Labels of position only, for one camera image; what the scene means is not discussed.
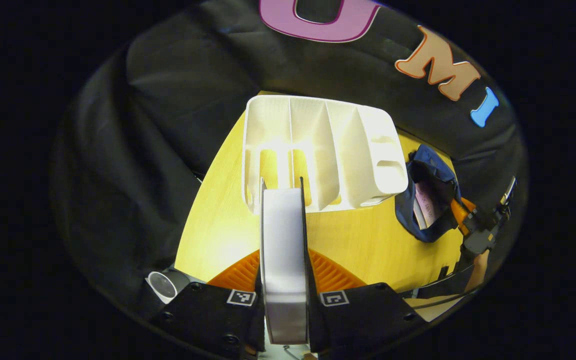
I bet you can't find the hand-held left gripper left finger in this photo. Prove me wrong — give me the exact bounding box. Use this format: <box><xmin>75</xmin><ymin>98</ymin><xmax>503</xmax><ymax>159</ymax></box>
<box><xmin>150</xmin><ymin>249</ymin><xmax>266</xmax><ymax>358</ymax></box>

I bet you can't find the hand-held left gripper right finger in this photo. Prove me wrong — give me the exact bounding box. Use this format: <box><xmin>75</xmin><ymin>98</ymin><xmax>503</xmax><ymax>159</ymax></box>
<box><xmin>305</xmin><ymin>249</ymin><xmax>419</xmax><ymax>357</ymax></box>

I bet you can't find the blue schoolbag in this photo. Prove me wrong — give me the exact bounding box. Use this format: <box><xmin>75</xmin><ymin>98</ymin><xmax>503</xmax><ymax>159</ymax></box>
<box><xmin>394</xmin><ymin>144</ymin><xmax>464</xmax><ymax>244</ymax></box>

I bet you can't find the black book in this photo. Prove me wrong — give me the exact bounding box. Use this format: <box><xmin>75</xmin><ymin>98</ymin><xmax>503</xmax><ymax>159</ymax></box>
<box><xmin>259</xmin><ymin>176</ymin><xmax>311</xmax><ymax>346</ymax></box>

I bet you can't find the white bookshelf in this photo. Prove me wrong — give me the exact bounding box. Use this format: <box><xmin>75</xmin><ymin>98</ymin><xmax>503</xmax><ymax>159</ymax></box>
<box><xmin>242</xmin><ymin>95</ymin><xmax>409</xmax><ymax>215</ymax></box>

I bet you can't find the white cylinder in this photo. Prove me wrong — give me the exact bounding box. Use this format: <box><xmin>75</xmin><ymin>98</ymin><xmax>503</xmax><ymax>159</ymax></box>
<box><xmin>146</xmin><ymin>269</ymin><xmax>189</xmax><ymax>304</ymax></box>

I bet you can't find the black backdrop cloth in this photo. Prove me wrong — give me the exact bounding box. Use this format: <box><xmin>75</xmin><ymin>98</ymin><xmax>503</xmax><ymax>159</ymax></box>
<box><xmin>50</xmin><ymin>0</ymin><xmax>526</xmax><ymax>321</ymax></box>

